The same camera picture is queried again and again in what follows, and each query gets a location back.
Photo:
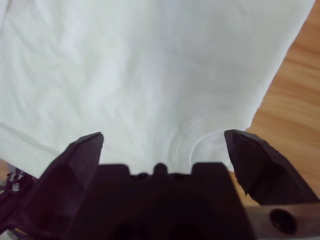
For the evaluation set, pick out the white t-shirt with black logo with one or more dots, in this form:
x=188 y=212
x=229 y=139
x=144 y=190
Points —
x=125 y=75

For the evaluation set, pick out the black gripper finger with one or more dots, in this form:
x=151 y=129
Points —
x=265 y=170
x=65 y=185

